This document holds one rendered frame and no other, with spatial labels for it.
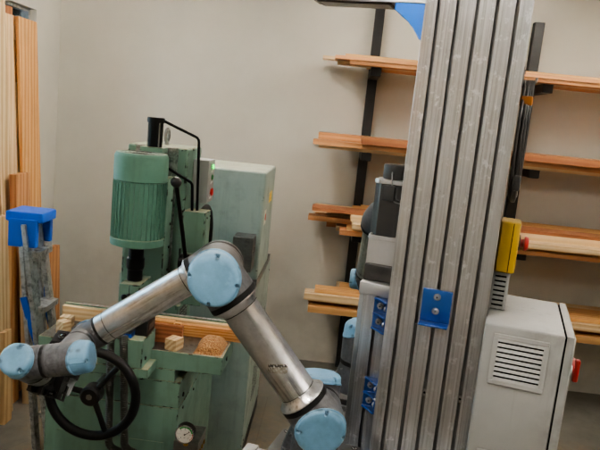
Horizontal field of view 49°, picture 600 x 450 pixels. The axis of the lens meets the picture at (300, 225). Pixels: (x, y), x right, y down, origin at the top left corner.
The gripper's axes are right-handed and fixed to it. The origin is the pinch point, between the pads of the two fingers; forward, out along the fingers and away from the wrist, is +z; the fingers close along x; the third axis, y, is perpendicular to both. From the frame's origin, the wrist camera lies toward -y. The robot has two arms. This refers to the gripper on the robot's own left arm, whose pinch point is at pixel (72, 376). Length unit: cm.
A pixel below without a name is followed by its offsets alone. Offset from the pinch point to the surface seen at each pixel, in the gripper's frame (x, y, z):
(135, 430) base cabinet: 8.6, 8.4, 43.8
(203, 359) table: 26.3, -17.0, 30.0
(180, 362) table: 19.5, -14.6, 30.8
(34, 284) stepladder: -67, -39, 90
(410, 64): 69, -221, 135
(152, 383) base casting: 11.6, -6.5, 35.0
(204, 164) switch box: 4, -87, 37
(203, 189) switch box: 5, -79, 42
